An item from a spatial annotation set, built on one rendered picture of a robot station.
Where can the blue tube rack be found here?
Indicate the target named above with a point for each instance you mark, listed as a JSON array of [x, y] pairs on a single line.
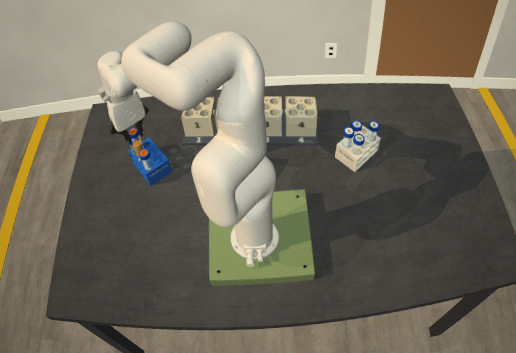
[[159, 170]]

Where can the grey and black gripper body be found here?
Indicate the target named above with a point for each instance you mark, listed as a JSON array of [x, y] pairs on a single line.
[[125, 114]]

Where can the cream tube rack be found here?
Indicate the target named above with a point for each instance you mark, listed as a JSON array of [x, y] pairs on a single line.
[[346, 156]]

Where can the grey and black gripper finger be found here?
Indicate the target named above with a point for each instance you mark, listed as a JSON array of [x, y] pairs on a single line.
[[138, 125], [125, 133]]

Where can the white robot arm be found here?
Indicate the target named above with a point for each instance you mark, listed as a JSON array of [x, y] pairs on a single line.
[[231, 173]]

